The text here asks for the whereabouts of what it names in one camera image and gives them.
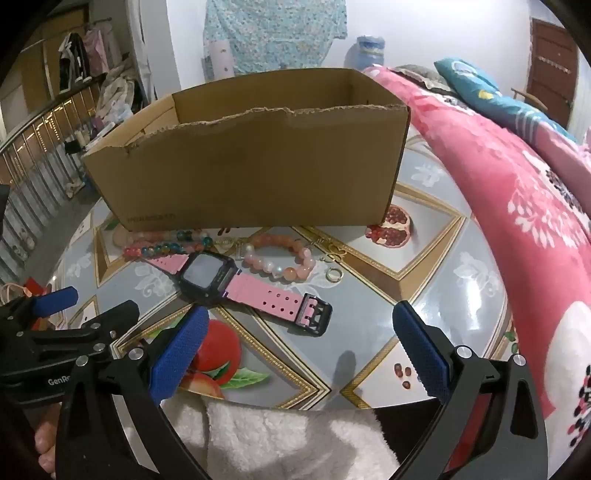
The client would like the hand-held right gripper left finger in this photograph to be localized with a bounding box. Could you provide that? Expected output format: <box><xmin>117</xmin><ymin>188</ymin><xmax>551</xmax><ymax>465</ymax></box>
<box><xmin>55</xmin><ymin>305</ymin><xmax>218</xmax><ymax>480</ymax></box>

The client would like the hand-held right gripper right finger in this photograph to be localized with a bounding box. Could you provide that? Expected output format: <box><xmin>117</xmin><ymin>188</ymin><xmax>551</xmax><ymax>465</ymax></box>
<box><xmin>392</xmin><ymin>300</ymin><xmax>548</xmax><ymax>480</ymax></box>

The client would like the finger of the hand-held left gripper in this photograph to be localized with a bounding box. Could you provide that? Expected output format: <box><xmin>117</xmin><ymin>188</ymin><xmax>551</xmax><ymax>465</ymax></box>
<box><xmin>21</xmin><ymin>300</ymin><xmax>140</xmax><ymax>365</ymax></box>
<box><xmin>0</xmin><ymin>286</ymin><xmax>78</xmax><ymax>330</ymax></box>

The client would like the multicolour bead bracelet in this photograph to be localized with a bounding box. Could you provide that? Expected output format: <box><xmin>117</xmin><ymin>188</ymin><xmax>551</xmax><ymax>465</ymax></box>
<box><xmin>113</xmin><ymin>229</ymin><xmax>214</xmax><ymax>262</ymax></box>

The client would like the pink strap watch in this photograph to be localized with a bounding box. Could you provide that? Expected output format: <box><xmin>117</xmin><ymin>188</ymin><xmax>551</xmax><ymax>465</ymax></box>
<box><xmin>147</xmin><ymin>251</ymin><xmax>333</xmax><ymax>337</ymax></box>

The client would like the pink bead bracelet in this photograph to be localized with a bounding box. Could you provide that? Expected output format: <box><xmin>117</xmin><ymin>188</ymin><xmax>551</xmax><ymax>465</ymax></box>
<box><xmin>242</xmin><ymin>233</ymin><xmax>317</xmax><ymax>283</ymax></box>

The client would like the brown cardboard box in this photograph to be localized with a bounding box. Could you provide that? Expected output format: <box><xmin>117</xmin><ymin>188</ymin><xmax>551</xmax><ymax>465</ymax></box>
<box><xmin>81</xmin><ymin>67</ymin><xmax>411</xmax><ymax>232</ymax></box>

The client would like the person's left hand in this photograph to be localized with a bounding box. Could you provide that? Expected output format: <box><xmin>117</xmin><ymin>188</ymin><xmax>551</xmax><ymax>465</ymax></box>
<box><xmin>34</xmin><ymin>418</ymin><xmax>62</xmax><ymax>479</ymax></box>

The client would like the fruit print tablecloth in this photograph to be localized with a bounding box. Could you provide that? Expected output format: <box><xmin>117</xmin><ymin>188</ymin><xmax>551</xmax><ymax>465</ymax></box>
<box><xmin>51</xmin><ymin>124</ymin><xmax>518</xmax><ymax>411</ymax></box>

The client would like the white fluffy cloth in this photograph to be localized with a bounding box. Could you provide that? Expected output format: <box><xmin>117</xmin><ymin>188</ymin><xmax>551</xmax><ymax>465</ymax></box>
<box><xmin>161</xmin><ymin>394</ymin><xmax>402</xmax><ymax>480</ymax></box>

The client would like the metal stair railing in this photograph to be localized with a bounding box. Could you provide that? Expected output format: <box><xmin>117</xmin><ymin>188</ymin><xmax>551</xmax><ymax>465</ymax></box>
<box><xmin>0</xmin><ymin>74</ymin><xmax>121</xmax><ymax>287</ymax></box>

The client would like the pink floral blanket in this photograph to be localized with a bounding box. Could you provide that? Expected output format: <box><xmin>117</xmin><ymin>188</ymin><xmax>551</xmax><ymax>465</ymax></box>
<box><xmin>362</xmin><ymin>65</ymin><xmax>591</xmax><ymax>462</ymax></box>

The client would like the pile of clothes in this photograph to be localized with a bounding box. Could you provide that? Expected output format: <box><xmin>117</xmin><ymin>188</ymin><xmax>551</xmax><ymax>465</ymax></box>
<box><xmin>99</xmin><ymin>67</ymin><xmax>141</xmax><ymax>127</ymax></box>

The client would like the wooden wardrobe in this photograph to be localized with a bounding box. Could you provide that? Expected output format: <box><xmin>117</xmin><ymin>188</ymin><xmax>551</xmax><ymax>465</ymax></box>
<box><xmin>0</xmin><ymin>9</ymin><xmax>88</xmax><ymax>121</ymax></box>

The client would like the light pink quilt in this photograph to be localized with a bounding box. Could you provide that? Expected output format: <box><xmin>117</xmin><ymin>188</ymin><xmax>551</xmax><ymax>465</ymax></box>
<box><xmin>536</xmin><ymin>129</ymin><xmax>591</xmax><ymax>185</ymax></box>

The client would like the dark hanging garment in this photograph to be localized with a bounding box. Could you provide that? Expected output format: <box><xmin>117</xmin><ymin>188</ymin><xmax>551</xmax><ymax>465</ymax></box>
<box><xmin>58</xmin><ymin>32</ymin><xmax>88</xmax><ymax>84</ymax></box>

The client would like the pink hanging garment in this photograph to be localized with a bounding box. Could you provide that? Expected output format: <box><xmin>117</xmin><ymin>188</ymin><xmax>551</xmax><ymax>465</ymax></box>
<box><xmin>85</xmin><ymin>25</ymin><xmax>114</xmax><ymax>79</ymax></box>

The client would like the brown patterned pillow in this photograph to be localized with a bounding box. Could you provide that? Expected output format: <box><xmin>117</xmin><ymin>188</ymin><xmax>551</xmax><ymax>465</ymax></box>
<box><xmin>392</xmin><ymin>65</ymin><xmax>453</xmax><ymax>90</ymax></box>

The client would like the wooden chair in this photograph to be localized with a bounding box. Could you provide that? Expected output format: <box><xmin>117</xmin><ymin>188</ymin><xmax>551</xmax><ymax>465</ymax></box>
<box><xmin>510</xmin><ymin>88</ymin><xmax>550</xmax><ymax>112</ymax></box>

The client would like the teal pillow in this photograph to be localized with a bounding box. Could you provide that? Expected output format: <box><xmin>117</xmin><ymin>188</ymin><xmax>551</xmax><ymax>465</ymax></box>
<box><xmin>434</xmin><ymin>58</ymin><xmax>578</xmax><ymax>139</ymax></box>

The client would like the white cylindrical appliance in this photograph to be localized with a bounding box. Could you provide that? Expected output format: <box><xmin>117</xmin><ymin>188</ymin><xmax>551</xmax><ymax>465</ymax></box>
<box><xmin>203</xmin><ymin>41</ymin><xmax>236</xmax><ymax>79</ymax></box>

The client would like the blue water bottle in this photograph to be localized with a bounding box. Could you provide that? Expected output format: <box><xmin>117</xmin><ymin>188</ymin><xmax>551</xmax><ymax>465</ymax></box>
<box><xmin>356</xmin><ymin>34</ymin><xmax>386</xmax><ymax>72</ymax></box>

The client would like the brown door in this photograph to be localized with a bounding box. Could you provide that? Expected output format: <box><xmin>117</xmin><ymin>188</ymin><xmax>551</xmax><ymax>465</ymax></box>
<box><xmin>526</xmin><ymin>18</ymin><xmax>580</xmax><ymax>130</ymax></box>

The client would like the hanging floral cloth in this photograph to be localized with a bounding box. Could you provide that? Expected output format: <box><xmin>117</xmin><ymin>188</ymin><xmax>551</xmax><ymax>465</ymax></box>
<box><xmin>203</xmin><ymin>0</ymin><xmax>348</xmax><ymax>77</ymax></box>

